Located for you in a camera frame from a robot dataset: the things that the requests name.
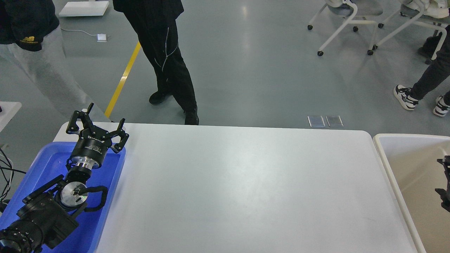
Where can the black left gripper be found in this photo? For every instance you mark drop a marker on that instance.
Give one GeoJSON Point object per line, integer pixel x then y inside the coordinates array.
{"type": "Point", "coordinates": [93, 143]}

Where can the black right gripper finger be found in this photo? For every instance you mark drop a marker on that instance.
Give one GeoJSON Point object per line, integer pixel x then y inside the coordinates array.
{"type": "Point", "coordinates": [445, 162]}
{"type": "Point", "coordinates": [445, 204]}

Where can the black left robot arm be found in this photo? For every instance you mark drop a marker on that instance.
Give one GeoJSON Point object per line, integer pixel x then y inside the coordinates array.
{"type": "Point", "coordinates": [49, 213]}

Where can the white plastic bin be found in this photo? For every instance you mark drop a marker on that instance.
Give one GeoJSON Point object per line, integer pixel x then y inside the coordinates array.
{"type": "Point", "coordinates": [410, 161]}

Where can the seated person black trousers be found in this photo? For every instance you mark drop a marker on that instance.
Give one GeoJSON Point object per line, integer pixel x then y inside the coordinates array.
{"type": "Point", "coordinates": [434, 75]}

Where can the white side table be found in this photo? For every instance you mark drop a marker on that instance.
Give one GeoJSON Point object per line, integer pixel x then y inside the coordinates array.
{"type": "Point", "coordinates": [8, 110]}

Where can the white power adapter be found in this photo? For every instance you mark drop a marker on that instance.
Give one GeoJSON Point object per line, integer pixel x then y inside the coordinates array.
{"type": "Point", "coordinates": [102, 38]}

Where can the person in grey sweatpants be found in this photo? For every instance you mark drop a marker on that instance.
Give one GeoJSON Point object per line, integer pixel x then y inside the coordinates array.
{"type": "Point", "coordinates": [31, 39]}

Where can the right floor socket plate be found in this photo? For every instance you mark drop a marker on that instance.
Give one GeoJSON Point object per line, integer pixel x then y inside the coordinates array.
{"type": "Point", "coordinates": [334, 121]}

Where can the floor socket plate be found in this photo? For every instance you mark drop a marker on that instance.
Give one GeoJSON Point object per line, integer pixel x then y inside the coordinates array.
{"type": "Point", "coordinates": [334, 121]}
{"type": "Point", "coordinates": [316, 121]}

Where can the person in black trousers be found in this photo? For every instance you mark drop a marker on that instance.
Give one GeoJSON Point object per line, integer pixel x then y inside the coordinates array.
{"type": "Point", "coordinates": [154, 22]}

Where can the white flat box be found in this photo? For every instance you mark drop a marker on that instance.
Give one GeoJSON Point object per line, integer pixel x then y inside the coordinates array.
{"type": "Point", "coordinates": [84, 9]}

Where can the left floor socket plate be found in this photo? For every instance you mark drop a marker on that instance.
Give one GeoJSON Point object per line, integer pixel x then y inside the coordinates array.
{"type": "Point", "coordinates": [316, 121]}

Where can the white office chair right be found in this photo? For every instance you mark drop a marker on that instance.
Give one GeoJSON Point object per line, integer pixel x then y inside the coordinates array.
{"type": "Point", "coordinates": [432, 14]}

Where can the white office chair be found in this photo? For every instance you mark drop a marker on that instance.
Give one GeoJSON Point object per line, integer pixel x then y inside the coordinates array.
{"type": "Point", "coordinates": [353, 12]}
{"type": "Point", "coordinates": [432, 14]}

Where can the white office chair left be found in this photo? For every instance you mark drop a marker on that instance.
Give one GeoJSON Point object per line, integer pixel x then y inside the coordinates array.
{"type": "Point", "coordinates": [353, 12]}

